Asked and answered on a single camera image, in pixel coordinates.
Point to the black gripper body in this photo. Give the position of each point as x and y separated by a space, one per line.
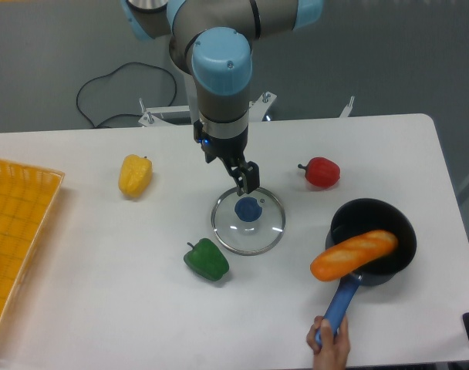
230 150

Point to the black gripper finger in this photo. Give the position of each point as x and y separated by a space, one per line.
251 176
233 167

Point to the glass pot lid blue knob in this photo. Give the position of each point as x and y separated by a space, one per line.
248 224

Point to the black pot blue handle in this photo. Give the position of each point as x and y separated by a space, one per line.
358 217

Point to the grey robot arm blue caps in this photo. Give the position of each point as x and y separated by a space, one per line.
211 41

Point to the person's hand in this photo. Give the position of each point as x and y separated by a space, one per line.
329 351

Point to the red toy bell pepper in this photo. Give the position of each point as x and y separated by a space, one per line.
321 172

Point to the green toy bell pepper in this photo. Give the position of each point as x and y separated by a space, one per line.
206 260

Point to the yellow toy bell pepper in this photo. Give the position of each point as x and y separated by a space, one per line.
135 175

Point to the toy baguette bread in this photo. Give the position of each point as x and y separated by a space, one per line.
353 253

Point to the yellow woven basket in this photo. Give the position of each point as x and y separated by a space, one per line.
27 194

